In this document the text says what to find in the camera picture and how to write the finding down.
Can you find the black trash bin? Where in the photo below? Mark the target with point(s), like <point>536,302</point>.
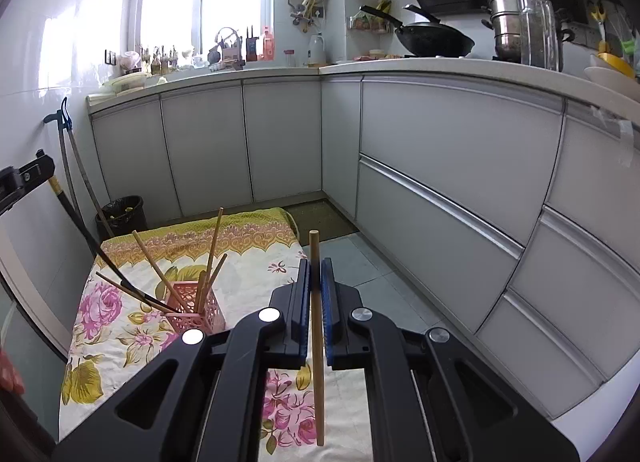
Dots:
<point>125,222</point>

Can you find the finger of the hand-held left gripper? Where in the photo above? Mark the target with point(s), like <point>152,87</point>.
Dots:
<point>27,177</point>

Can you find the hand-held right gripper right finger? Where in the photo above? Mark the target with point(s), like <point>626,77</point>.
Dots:
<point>326,327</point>

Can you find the floral printed blanket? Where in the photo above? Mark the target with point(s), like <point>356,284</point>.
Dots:
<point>250,252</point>

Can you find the white dish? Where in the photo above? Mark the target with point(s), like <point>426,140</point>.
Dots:
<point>127,82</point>

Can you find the steel steamer pot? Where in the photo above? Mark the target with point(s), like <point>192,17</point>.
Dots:
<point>502,27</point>

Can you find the row of small figurines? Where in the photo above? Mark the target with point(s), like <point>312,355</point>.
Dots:
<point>160,62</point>

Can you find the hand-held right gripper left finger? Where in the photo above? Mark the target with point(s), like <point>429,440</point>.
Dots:
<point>306,322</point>

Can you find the black chopstick gold band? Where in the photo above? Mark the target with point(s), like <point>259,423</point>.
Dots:
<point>80,223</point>

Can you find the red cloth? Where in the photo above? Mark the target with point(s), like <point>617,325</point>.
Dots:
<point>10,367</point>

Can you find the orange plastic bottle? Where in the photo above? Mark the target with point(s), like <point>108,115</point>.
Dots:
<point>267,45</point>

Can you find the black handheld radio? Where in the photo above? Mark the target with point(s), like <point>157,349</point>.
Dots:
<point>251,45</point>

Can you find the yellow bowl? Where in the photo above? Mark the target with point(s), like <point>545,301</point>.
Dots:
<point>617,62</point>

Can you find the wall hook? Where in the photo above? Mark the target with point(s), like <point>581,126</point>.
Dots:
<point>60,115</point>

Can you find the tan bamboo chopstick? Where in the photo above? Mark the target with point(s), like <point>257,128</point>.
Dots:
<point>315,252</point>
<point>201,292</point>
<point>215,242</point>
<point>220,267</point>
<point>107,278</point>
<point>150,262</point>

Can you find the grey kitchen cabinets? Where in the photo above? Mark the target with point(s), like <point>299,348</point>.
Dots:
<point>450,142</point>

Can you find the water heater pipes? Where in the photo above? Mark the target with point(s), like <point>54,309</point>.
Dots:
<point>305,10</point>

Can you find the white plate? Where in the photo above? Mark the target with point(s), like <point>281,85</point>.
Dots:
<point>605,80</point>

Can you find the wall outlet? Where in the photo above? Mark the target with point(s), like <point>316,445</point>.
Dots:
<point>110,57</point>

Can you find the wall spice rack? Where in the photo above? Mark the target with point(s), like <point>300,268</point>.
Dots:
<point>370,23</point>

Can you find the black wok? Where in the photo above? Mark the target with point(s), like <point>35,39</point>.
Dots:
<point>435,40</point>

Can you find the dark floor mat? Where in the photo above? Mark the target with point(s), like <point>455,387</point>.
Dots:
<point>320,219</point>

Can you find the white electric kettle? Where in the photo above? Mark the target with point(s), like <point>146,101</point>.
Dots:
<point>316,50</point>

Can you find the pink perforated utensil holder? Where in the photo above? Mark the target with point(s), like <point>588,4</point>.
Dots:
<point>212,314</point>

